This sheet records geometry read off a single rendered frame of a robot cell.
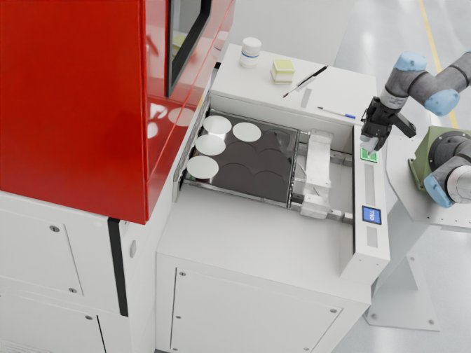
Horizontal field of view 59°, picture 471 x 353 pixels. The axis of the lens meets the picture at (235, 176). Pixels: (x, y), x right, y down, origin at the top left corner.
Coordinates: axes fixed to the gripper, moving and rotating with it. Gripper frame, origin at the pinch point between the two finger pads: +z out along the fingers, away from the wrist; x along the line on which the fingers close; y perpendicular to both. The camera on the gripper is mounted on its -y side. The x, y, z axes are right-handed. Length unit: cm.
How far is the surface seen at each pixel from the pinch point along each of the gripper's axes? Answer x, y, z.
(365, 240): 35.5, 2.6, 1.6
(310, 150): -5.2, 18.3, 9.7
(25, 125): 66, 72, -43
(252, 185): 19.9, 35.7, 7.7
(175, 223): 35, 56, 16
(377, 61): -245, -52, 98
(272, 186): 18.2, 29.7, 7.8
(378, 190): 15.0, -1.9, 1.6
